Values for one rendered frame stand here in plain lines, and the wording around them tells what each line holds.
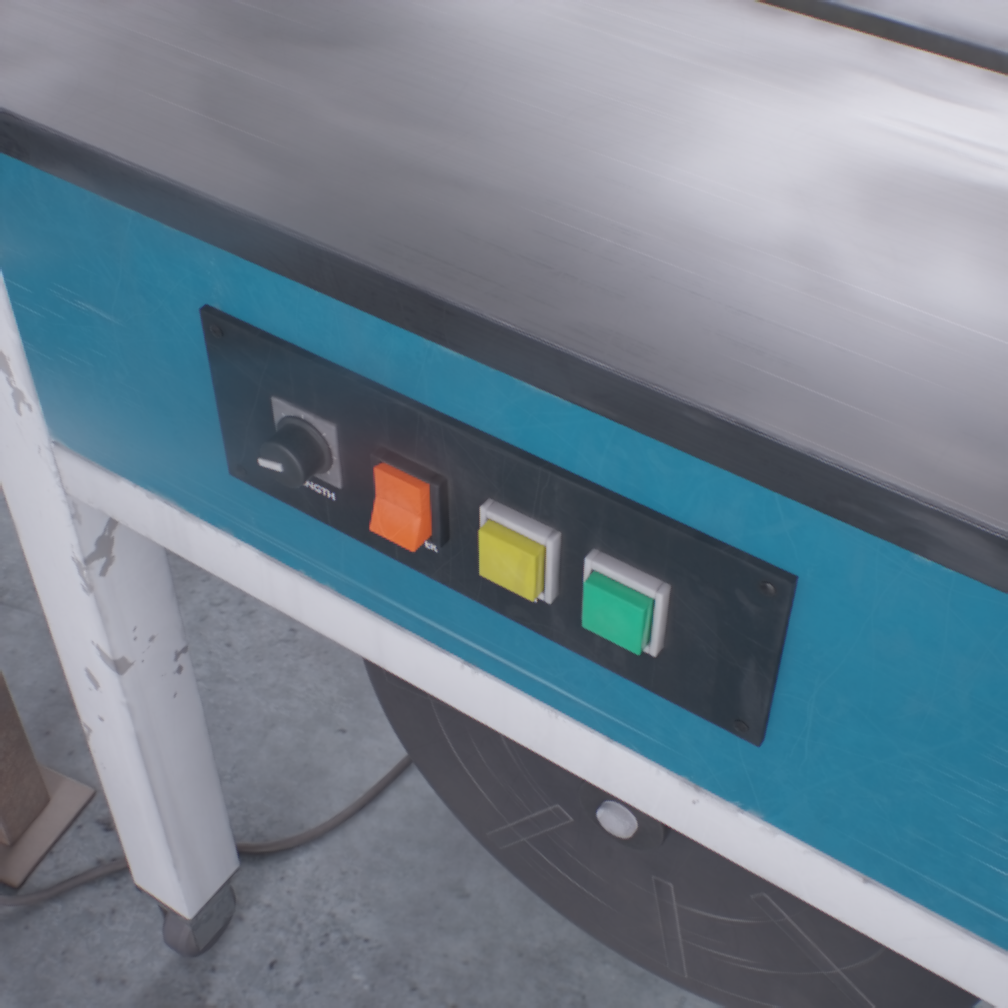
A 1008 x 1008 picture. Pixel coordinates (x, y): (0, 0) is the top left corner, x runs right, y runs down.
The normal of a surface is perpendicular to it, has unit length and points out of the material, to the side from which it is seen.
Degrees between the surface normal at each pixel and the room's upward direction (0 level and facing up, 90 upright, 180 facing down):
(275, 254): 90
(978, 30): 0
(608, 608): 90
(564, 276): 0
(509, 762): 90
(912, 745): 90
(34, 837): 0
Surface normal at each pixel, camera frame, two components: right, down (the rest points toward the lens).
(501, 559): -0.56, 0.59
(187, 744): 0.83, 0.40
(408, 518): -0.51, 0.28
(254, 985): 0.00, -0.70
